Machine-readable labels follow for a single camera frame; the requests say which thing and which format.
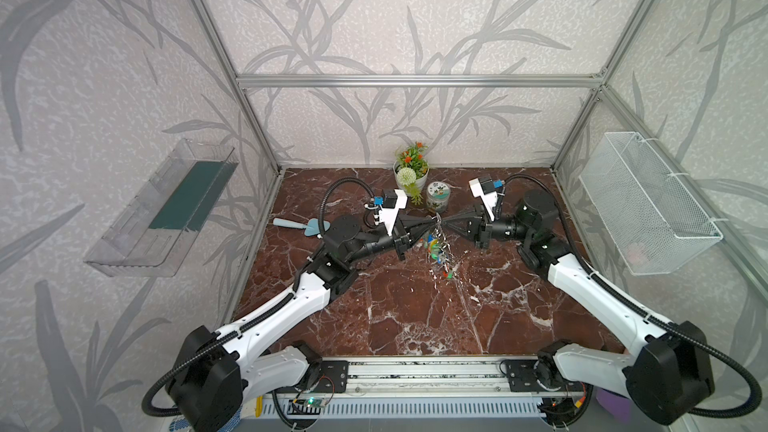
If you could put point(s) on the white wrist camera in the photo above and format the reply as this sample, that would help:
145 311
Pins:
387 206
488 190

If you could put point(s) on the round green tin can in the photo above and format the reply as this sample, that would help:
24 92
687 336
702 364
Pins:
437 196

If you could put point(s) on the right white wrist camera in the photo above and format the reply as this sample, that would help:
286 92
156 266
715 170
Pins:
488 190

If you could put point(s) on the white wire mesh basket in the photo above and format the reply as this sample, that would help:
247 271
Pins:
652 217

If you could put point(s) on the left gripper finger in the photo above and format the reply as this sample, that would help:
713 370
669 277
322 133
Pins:
416 233
409 222

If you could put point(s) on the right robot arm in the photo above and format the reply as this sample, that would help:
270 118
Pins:
663 374

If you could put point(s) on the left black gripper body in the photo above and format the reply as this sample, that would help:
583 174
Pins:
395 236

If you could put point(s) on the light blue toy shovel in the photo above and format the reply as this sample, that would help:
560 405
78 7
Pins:
310 228

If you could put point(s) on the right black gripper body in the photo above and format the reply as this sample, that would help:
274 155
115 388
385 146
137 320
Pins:
483 232

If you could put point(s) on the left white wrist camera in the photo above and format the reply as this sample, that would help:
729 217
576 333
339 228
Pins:
387 206

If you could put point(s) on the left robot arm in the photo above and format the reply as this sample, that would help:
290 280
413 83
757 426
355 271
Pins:
326 275

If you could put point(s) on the green circuit board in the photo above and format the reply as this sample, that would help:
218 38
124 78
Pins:
307 406

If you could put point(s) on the potted flower plant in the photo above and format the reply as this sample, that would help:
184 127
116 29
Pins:
411 170

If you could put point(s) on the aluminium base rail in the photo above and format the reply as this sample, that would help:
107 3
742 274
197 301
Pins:
420 378

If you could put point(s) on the clear plastic wall shelf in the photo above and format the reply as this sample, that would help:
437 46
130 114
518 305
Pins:
154 233

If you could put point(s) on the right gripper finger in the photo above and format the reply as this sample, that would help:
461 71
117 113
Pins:
468 233
465 220

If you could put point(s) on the purple toy shovel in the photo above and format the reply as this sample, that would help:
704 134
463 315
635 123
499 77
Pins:
616 405

